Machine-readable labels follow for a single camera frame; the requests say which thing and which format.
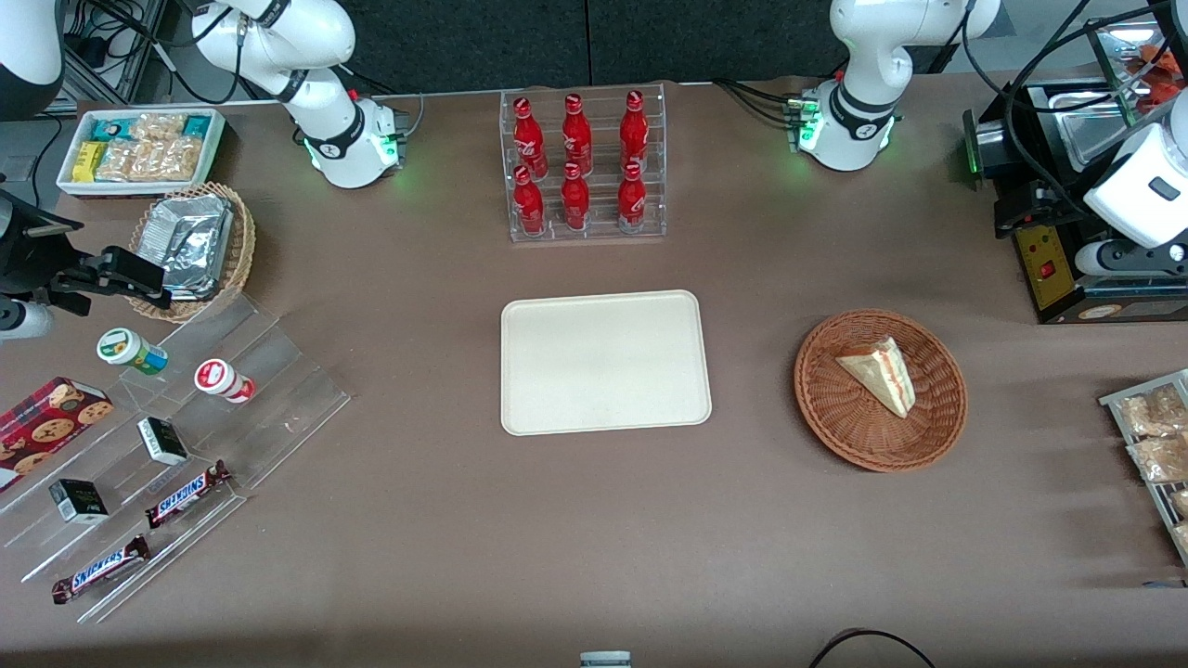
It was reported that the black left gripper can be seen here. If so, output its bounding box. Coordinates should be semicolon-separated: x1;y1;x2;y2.
994;180;1095;240

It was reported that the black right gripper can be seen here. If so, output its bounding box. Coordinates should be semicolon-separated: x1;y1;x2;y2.
0;190;174;314

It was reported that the triangular sandwich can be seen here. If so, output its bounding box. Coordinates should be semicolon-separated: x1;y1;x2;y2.
835;336;918;420

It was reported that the small tan wicker basket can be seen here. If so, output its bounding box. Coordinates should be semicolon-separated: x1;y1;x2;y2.
127;182;257;324

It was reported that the tray of wrapped pastries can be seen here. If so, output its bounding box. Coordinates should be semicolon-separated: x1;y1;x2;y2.
1099;368;1188;568

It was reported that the large brown wicker basket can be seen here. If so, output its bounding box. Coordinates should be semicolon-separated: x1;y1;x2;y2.
794;309;969;473

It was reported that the cream plastic tray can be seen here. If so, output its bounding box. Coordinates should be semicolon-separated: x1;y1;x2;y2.
500;289;713;437

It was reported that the silver foil pack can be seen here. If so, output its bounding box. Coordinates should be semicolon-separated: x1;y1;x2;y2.
137;194;234;301

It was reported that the green label yogurt cup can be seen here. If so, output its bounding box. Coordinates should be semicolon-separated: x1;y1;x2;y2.
97;328;170;376

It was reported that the black food warmer cabinet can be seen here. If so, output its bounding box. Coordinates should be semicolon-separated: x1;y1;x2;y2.
962;17;1188;326

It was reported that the white rectangular snack bin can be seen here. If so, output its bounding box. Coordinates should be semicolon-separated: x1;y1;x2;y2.
57;108;227;199

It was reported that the clear bag of crackers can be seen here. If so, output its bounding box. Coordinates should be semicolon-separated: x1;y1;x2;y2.
129;112;187;143
96;137;203;184

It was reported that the stainless steel pan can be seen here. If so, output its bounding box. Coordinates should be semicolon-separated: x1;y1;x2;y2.
1047;91;1152;174

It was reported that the red label yogurt cup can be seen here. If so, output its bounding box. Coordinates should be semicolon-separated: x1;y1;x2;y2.
194;358;256;405

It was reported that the small black box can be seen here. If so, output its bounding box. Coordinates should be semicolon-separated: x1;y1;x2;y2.
48;478;110;525
137;417;189;467

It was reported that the red cookie box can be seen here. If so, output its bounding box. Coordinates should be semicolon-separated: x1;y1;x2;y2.
0;376;115;493

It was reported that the clear acrylic step display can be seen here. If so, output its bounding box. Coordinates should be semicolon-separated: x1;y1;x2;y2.
0;291;353;625

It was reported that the Snickers chocolate bar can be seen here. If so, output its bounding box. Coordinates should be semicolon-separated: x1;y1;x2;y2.
51;534;152;606
145;460;233;530

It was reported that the clear bag of pastry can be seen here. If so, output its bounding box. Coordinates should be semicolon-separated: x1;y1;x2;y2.
1117;384;1188;439
1127;434;1188;484

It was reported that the red cola bottle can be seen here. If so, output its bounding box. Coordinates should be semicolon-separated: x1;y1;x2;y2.
512;165;547;237
562;93;594;177
560;162;591;232
619;90;650;173
616;161;648;234
512;96;548;179

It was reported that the clear acrylic bottle rack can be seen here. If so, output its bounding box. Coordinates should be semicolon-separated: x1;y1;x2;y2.
499;83;668;245

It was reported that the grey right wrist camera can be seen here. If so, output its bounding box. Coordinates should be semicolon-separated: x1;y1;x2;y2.
0;301;55;341

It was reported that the black cable bundle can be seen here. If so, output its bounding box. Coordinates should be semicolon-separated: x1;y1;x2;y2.
713;78;805;125
63;0;244;105

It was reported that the black cable loop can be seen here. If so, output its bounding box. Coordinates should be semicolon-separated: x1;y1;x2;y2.
806;628;938;668

